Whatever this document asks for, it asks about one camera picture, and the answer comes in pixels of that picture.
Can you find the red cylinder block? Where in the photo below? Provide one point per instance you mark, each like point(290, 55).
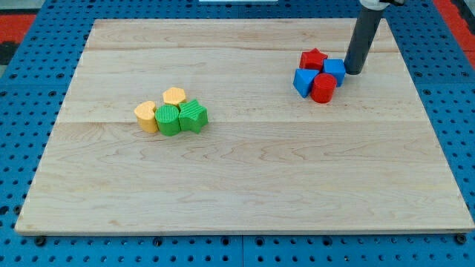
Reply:
point(323, 88)

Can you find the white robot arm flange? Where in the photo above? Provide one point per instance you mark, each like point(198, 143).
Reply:
point(379, 5)

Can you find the yellow heart block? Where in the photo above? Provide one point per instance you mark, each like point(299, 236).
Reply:
point(145, 114)

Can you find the yellow hexagon block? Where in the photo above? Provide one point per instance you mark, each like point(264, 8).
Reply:
point(174, 96)

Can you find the green star block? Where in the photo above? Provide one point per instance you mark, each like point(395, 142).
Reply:
point(193, 116)

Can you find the red star block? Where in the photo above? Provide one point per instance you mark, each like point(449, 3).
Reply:
point(312, 59)

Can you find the light wooden board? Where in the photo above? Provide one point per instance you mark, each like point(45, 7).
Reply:
point(267, 162)

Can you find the blue cube block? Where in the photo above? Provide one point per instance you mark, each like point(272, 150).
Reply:
point(336, 68)

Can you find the green cylinder block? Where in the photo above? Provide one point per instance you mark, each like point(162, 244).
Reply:
point(167, 117)

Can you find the blue triangle block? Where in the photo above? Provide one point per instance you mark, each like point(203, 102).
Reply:
point(303, 80)

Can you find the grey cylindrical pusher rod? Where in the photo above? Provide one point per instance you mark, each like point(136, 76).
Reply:
point(363, 35)

